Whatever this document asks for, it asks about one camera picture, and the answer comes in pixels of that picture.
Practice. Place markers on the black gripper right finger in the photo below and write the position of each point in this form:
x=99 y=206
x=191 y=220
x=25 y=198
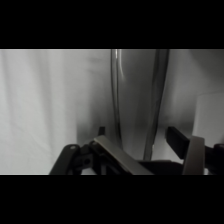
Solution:
x=195 y=155

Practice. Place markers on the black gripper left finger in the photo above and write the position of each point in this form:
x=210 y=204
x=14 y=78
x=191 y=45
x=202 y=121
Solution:
x=110 y=156

